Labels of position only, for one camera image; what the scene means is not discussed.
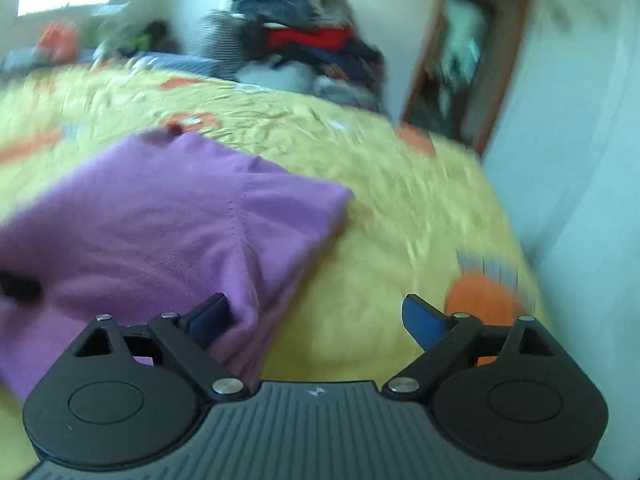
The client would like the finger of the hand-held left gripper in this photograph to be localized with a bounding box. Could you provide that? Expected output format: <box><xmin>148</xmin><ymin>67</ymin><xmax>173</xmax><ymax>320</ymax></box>
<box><xmin>0</xmin><ymin>270</ymin><xmax>44</xmax><ymax>307</ymax></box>

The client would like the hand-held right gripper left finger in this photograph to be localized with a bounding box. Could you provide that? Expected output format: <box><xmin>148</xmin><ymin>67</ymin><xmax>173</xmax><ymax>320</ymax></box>
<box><xmin>75</xmin><ymin>292</ymin><xmax>251</xmax><ymax>402</ymax></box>

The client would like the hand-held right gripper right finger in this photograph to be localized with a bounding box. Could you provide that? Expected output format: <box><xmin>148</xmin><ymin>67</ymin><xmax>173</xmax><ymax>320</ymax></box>
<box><xmin>382</xmin><ymin>293</ymin><xmax>567</xmax><ymax>402</ymax></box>

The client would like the purple sweater with red collar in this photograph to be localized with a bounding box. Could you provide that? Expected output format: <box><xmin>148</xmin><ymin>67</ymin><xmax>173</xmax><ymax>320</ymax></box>
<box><xmin>0</xmin><ymin>129</ymin><xmax>355</xmax><ymax>402</ymax></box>

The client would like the stack of folded clothes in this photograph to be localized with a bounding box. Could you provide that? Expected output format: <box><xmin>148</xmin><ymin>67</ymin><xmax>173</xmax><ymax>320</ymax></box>
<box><xmin>314</xmin><ymin>72</ymin><xmax>388</xmax><ymax>113</ymax></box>

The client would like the pile of dark clothes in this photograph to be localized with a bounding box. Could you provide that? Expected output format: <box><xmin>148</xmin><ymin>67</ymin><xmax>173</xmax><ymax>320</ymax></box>
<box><xmin>234</xmin><ymin>0</ymin><xmax>389</xmax><ymax>81</ymax></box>

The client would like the yellow printed blanket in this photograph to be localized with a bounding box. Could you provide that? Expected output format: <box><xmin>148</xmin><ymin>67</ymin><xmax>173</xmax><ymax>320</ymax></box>
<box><xmin>0</xmin><ymin>66</ymin><xmax>541</xmax><ymax>480</ymax></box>

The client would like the white wrapped bundle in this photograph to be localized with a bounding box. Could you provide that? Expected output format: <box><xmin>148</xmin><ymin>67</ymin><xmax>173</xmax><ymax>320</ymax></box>
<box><xmin>237</xmin><ymin>62</ymin><xmax>322</xmax><ymax>97</ymax></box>

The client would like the orange plastic bag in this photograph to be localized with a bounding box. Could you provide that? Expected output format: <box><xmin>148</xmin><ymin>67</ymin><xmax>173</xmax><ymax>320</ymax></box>
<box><xmin>37</xmin><ymin>19</ymin><xmax>80</xmax><ymax>60</ymax></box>

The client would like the blue quilted cover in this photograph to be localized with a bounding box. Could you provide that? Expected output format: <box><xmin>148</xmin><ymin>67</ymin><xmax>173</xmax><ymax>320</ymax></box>
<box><xmin>134</xmin><ymin>52</ymin><xmax>237</xmax><ymax>82</ymax></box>

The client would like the houndstooth bag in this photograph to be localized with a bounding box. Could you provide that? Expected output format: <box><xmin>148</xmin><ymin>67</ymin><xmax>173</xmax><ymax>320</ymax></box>
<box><xmin>194</xmin><ymin>9</ymin><xmax>253</xmax><ymax>67</ymax></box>

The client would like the dark backpack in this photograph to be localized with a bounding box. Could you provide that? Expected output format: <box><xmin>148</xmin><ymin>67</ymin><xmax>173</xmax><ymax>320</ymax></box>
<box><xmin>129</xmin><ymin>19</ymin><xmax>173</xmax><ymax>55</ymax></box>

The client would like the red folded garment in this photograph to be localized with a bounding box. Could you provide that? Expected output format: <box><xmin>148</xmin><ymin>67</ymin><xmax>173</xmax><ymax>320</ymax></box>
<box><xmin>264</xmin><ymin>27</ymin><xmax>357</xmax><ymax>55</ymax></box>

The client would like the wooden door frame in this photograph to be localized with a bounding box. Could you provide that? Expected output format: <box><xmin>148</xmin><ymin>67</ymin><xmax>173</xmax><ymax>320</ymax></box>
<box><xmin>400</xmin><ymin>0</ymin><xmax>537</xmax><ymax>157</ymax></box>

